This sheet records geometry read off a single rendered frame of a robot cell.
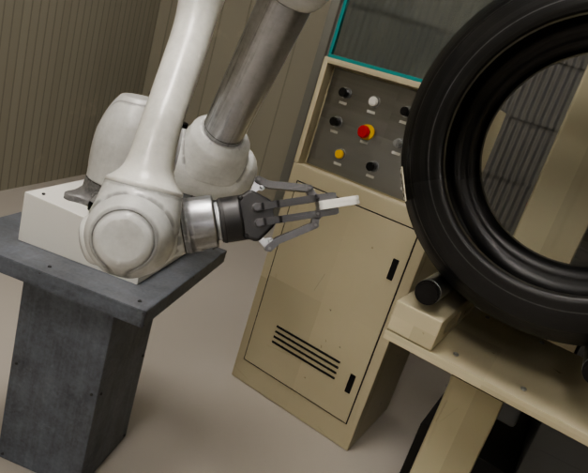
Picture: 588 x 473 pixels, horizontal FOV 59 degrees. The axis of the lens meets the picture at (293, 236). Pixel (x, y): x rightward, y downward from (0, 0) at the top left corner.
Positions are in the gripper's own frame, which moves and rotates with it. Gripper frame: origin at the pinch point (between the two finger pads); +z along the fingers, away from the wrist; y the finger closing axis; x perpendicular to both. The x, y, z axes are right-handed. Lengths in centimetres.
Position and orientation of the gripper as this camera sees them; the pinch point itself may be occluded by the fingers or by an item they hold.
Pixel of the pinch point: (337, 203)
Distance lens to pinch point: 89.5
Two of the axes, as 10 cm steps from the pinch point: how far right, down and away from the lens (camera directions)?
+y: 1.5, 9.9, 0.3
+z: 9.7, -1.6, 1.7
